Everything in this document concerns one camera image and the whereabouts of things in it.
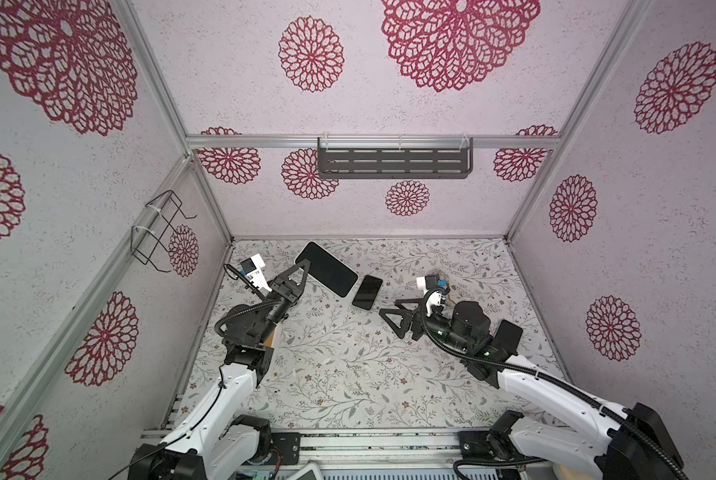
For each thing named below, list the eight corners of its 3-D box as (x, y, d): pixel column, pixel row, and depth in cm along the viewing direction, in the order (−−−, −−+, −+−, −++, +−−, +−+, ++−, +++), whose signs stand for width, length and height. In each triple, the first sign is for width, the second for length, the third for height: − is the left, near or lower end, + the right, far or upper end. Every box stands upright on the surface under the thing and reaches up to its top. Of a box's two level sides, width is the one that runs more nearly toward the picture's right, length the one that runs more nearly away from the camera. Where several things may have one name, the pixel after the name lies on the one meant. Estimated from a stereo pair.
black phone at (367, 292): (352, 304, 104) (352, 301, 102) (366, 277, 111) (366, 274, 110) (369, 311, 102) (369, 307, 100) (382, 283, 110) (382, 279, 108)
